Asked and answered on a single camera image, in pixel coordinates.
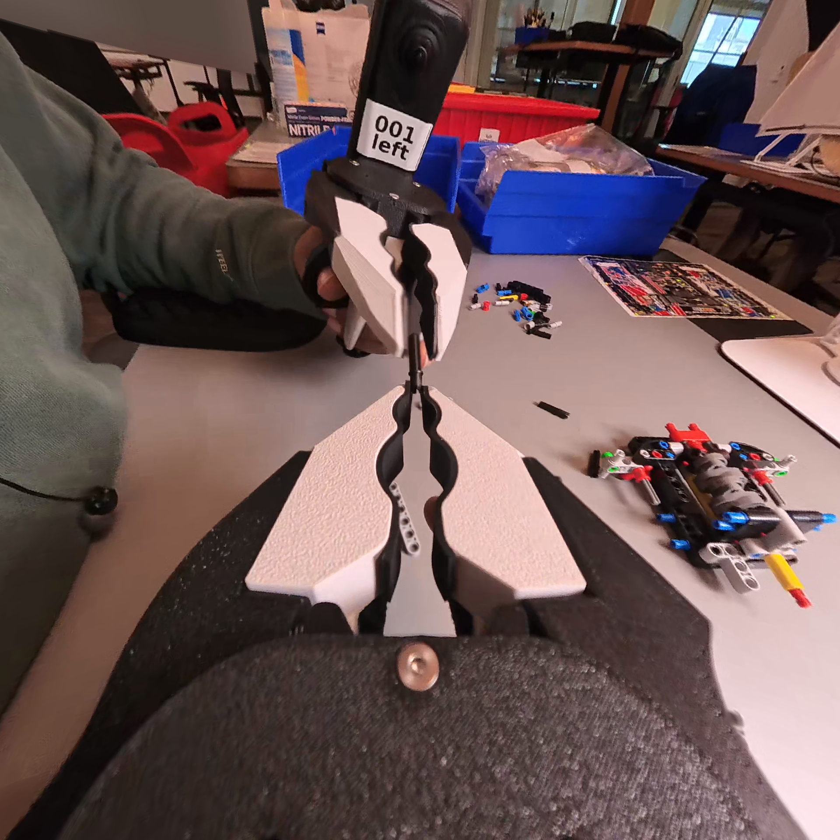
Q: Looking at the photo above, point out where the colourful sticker sheet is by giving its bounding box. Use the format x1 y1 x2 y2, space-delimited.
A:
578 255 793 321

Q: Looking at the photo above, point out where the person's left hand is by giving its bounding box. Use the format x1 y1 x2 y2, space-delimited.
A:
293 226 435 370

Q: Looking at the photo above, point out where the large blue storage bin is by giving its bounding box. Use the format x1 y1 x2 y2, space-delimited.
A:
455 141 707 257

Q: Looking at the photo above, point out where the grey lego beam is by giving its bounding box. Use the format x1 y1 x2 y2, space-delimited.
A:
387 481 422 557

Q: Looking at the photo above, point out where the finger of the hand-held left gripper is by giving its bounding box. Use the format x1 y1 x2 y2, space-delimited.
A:
409 222 469 363
330 196 413 360

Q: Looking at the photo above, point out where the black flat panel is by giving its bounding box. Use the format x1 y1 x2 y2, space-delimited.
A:
0 18 142 116

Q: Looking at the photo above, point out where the black drawstring cord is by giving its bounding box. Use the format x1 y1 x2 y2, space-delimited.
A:
0 476 119 534

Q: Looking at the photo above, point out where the small blue storage bin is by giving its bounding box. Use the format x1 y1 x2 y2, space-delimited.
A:
276 126 462 221

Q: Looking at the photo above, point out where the black wrist rest cushion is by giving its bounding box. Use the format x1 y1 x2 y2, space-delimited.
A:
110 287 329 353

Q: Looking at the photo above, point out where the red storage bin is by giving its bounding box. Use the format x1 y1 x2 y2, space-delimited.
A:
433 91 601 148

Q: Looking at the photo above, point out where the white cardboard box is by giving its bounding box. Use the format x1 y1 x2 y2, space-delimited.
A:
261 0 373 109

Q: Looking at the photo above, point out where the white book stand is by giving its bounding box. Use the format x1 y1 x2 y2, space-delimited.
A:
720 125 840 449

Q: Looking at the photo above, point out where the blue and white glove box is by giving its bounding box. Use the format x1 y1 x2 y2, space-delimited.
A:
282 100 355 140

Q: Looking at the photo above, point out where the wood edged desk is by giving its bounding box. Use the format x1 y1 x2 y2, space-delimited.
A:
656 141 840 309

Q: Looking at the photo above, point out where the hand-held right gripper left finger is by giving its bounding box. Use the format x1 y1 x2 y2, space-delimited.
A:
246 385 414 635

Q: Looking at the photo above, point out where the red plastic can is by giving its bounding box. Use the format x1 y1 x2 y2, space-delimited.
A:
100 101 252 198

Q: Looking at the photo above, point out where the pile of mixed lego pins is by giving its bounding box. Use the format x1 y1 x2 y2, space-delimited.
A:
469 280 564 340

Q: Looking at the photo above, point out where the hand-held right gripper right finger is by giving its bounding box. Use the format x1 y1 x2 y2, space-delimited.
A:
417 386 587 635

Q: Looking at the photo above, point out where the lego chassis assembly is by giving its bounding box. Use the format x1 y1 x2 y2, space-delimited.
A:
594 422 839 609

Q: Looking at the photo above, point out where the clear bag of parts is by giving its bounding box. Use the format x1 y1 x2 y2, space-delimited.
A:
475 123 655 196

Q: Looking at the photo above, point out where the person's left forearm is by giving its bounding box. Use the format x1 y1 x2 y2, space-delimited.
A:
72 108 329 322

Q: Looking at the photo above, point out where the lego instruction booklet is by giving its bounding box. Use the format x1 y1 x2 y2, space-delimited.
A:
742 0 840 139

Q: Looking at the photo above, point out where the blue office chair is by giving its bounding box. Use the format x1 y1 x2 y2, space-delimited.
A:
666 64 759 148

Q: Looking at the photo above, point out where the wooden top standing desk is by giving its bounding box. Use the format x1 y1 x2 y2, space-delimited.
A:
497 38 685 135

